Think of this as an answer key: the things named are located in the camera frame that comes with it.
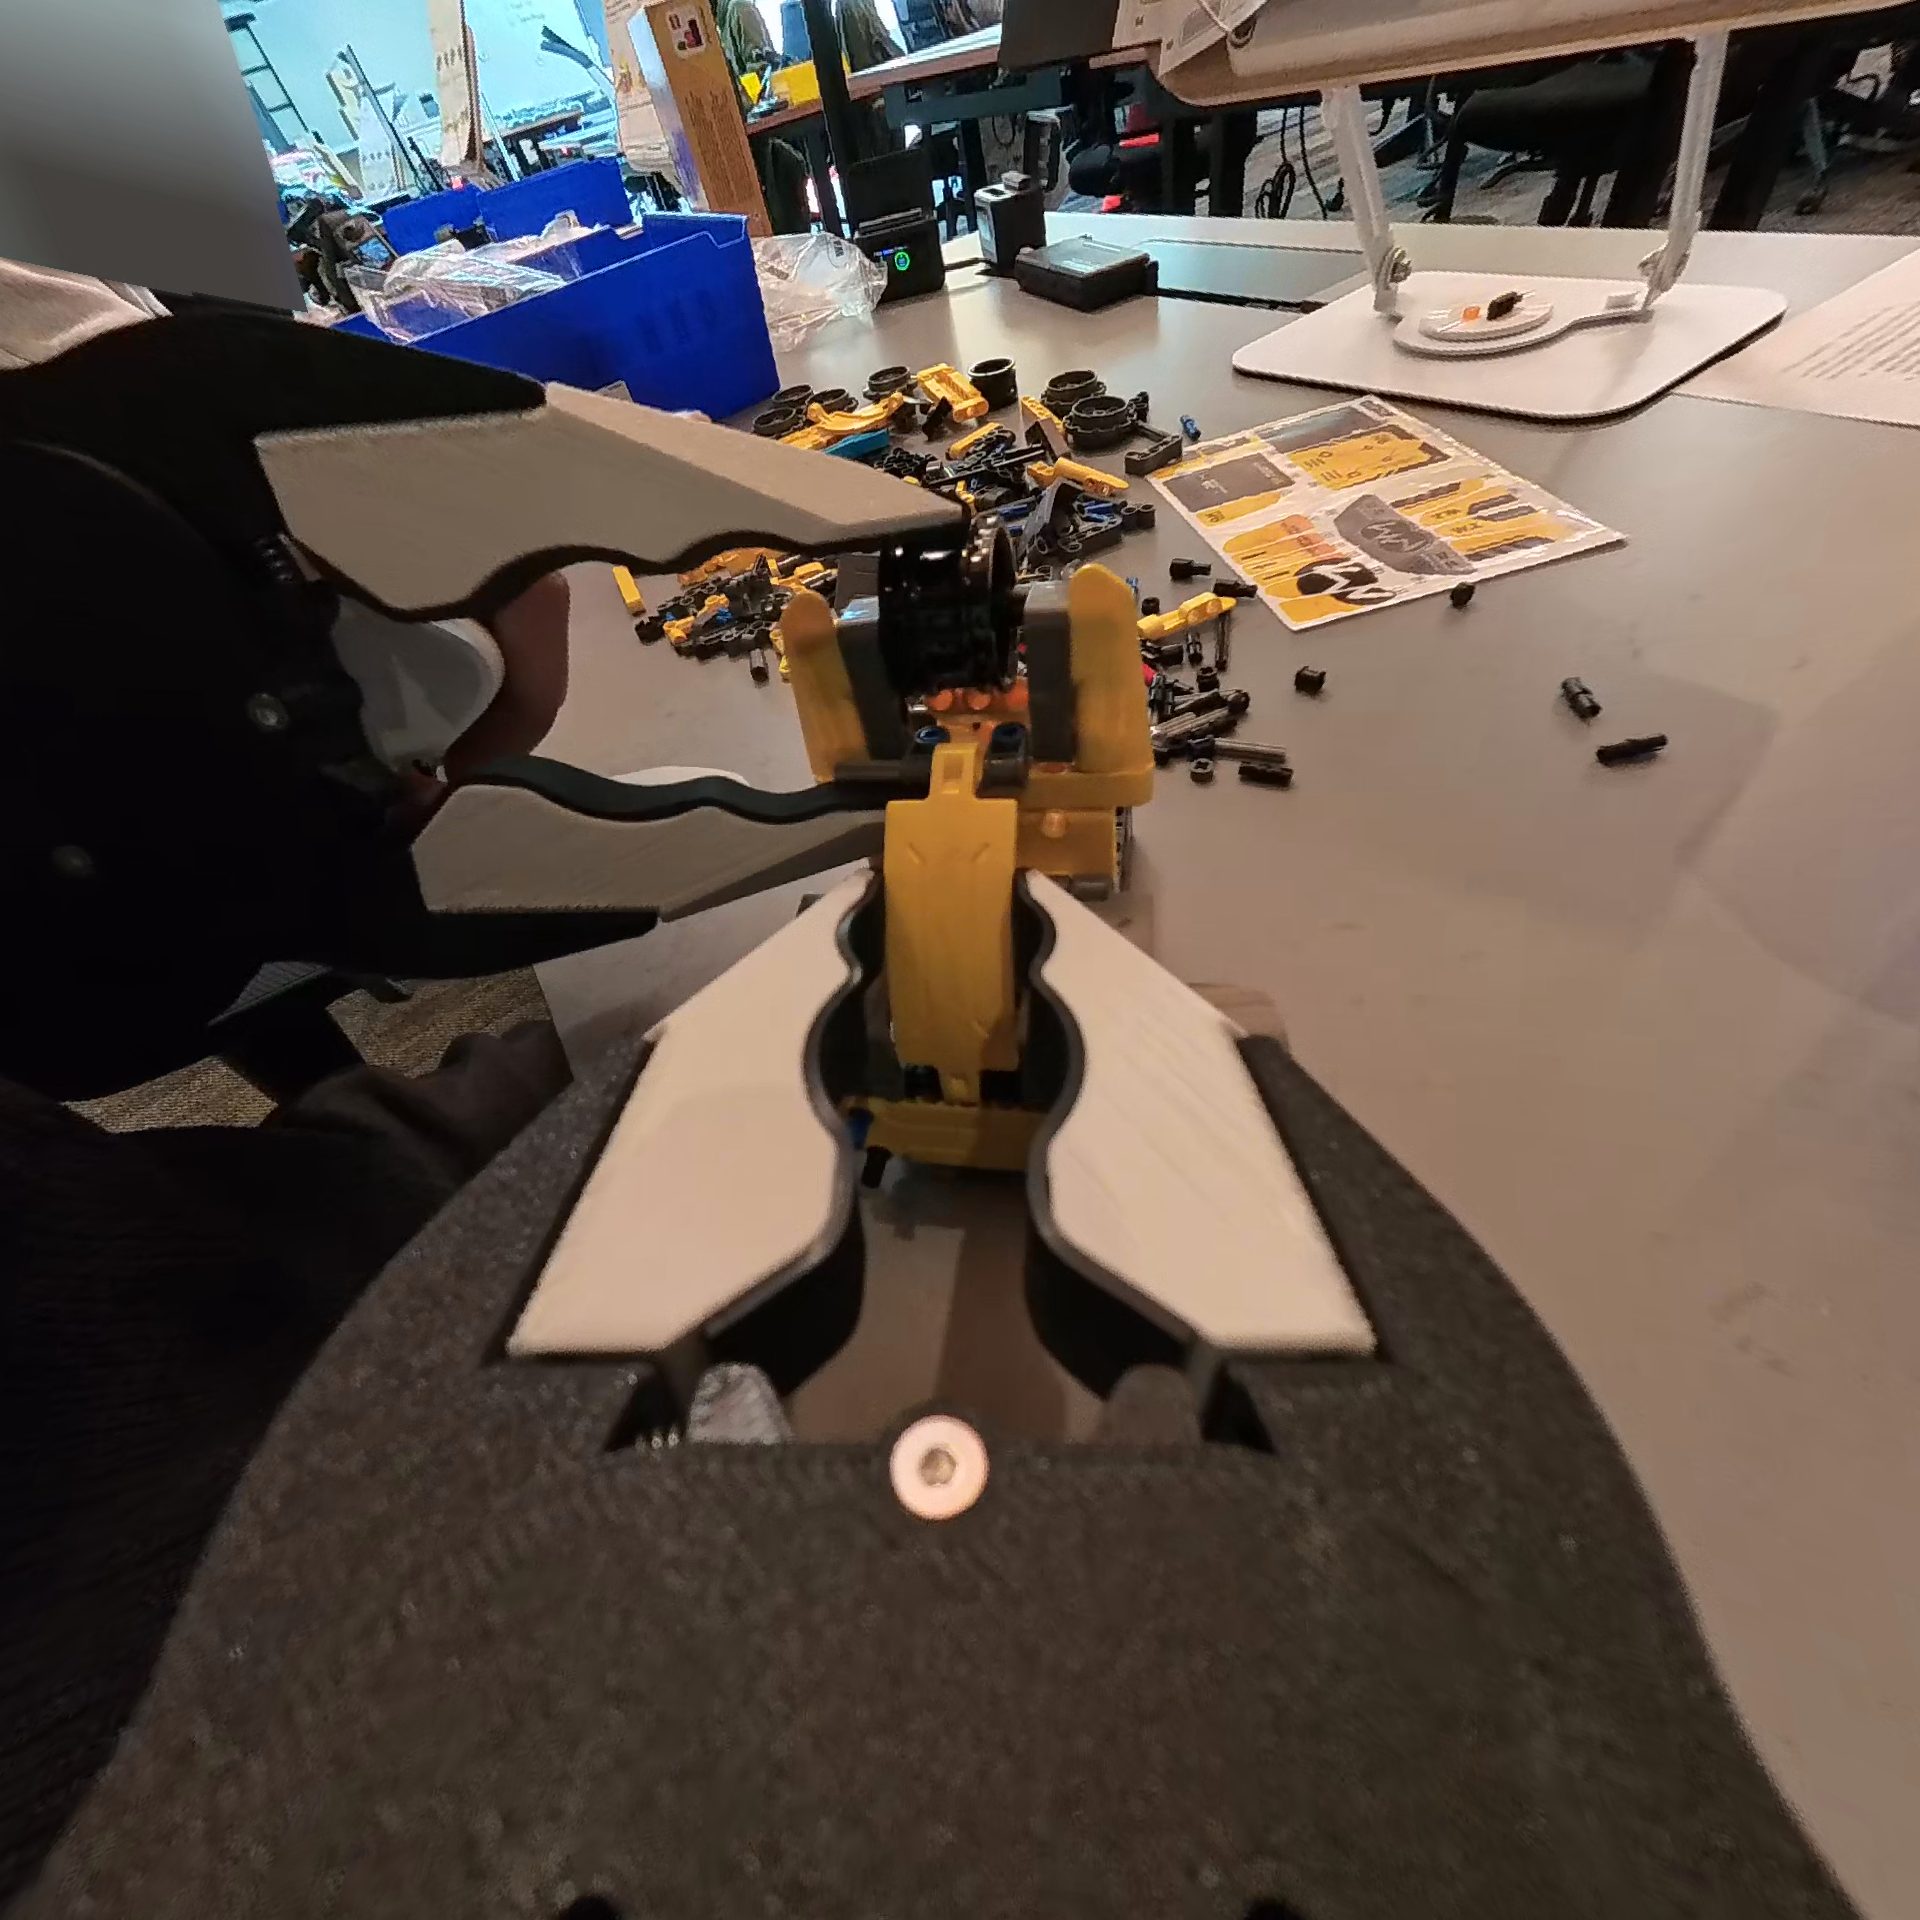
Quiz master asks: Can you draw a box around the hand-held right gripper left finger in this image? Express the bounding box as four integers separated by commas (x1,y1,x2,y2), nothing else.
507,871,873,1414

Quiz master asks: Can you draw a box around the white book stand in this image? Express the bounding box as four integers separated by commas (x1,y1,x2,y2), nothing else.
1148,0,1789,428

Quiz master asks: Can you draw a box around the yellow brick vehicle model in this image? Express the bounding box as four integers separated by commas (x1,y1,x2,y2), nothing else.
781,524,1295,1188

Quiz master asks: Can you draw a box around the brown cardboard box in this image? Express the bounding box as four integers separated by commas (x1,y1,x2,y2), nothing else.
622,0,775,240

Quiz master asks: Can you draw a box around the clear plastic bag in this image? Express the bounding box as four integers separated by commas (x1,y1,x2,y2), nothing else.
384,240,603,302
750,228,888,359

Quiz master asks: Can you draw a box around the black power adapter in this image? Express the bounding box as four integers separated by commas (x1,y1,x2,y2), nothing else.
1016,236,1157,316

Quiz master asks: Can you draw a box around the yellow black sticker sheet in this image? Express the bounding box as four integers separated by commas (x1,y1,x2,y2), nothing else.
1148,396,1633,635

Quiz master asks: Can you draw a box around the printed paper sheet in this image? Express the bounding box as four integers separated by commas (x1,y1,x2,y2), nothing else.
1676,244,1920,430

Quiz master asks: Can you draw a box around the small black device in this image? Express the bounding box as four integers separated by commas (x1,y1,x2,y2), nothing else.
973,174,1051,274

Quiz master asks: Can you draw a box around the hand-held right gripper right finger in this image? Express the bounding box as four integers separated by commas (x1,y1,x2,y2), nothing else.
1027,871,1378,1414

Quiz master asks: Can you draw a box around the person's left hand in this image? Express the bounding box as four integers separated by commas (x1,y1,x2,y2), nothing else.
444,566,576,785

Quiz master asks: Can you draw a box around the blue plastic bin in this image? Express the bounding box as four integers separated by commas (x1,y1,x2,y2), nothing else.
334,214,781,428
384,156,633,252

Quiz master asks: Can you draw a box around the pile of brick parts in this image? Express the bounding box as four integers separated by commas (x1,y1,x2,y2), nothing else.
630,359,1300,797

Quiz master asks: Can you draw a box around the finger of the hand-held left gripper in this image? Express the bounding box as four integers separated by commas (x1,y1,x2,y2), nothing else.
254,386,965,621
408,757,899,925

